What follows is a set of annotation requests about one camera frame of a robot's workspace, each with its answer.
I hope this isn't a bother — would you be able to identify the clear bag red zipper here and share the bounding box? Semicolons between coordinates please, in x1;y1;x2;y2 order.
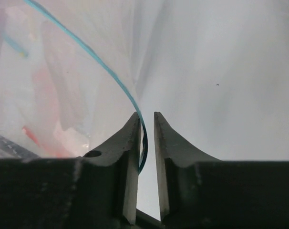
0;0;91;157

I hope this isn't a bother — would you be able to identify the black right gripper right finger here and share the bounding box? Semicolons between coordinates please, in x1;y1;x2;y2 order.
154;112;221;222

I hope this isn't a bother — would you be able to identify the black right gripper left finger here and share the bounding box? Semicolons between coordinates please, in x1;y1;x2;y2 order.
82;113;141;224

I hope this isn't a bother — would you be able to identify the clear bag blue zipper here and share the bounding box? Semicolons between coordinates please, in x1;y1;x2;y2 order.
0;0;207;177

